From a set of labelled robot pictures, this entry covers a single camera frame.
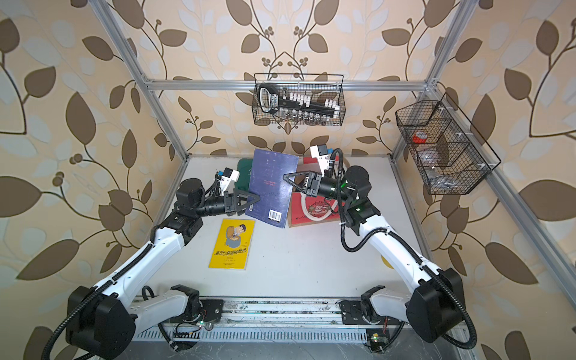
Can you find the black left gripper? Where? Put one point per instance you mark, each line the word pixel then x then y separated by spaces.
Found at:
pixel 231 204

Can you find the red tape roll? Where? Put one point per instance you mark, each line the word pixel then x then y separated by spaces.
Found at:
pixel 419 137

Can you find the yellow tape roll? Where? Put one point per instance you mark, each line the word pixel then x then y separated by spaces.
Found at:
pixel 386 262

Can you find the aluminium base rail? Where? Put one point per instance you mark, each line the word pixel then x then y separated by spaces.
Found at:
pixel 280 320

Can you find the black socket wrench set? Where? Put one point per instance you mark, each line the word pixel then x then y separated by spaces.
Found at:
pixel 270 100

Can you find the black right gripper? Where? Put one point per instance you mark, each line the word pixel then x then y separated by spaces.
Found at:
pixel 313 182

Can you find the burlap canvas bag red front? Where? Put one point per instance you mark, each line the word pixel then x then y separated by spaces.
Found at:
pixel 307 210

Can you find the small circuit board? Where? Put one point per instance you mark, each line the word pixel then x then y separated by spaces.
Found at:
pixel 377 342

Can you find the black wire basket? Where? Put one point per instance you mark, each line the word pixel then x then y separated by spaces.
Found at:
pixel 320 86
pixel 456 157

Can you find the green plastic tool case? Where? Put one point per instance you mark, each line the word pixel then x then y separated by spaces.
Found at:
pixel 244 167

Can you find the yellow book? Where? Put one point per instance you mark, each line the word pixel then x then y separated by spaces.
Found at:
pixel 232 245

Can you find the aluminium frame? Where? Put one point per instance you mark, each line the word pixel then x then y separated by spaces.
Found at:
pixel 484 38

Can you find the black wire basket back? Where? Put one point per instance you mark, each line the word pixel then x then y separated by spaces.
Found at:
pixel 320 86

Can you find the black wire basket right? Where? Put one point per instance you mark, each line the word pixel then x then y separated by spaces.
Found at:
pixel 456 157

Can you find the worn purple barcode book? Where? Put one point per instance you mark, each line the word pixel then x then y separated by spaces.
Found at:
pixel 267 182

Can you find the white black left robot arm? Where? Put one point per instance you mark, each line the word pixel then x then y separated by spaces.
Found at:
pixel 104 319

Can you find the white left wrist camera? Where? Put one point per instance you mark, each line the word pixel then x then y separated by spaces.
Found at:
pixel 225 178

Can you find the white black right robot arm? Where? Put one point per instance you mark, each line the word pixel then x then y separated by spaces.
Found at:
pixel 435 305

